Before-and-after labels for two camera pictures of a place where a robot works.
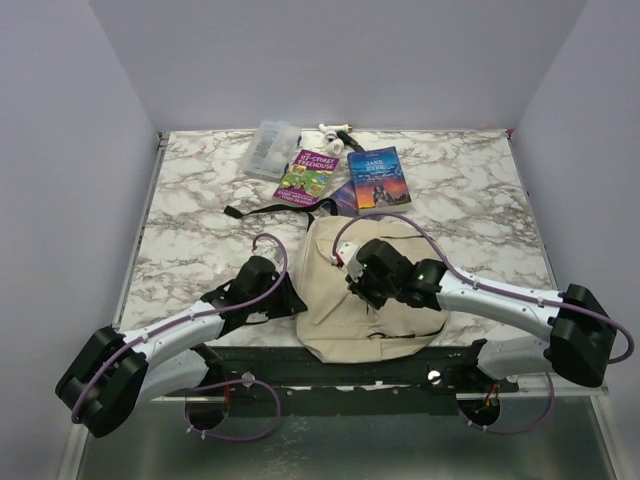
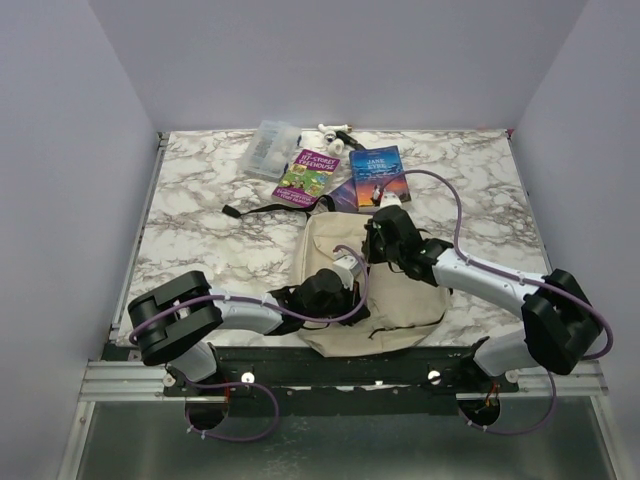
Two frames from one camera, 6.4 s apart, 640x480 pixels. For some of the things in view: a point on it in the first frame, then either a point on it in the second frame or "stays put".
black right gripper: [375, 301] -> [368, 245]
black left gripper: [290, 303] -> [352, 299]
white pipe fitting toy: [333, 143] stays put
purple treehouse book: [307, 177] stays put
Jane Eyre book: [378, 180] stays put
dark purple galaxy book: [345, 200] stays put
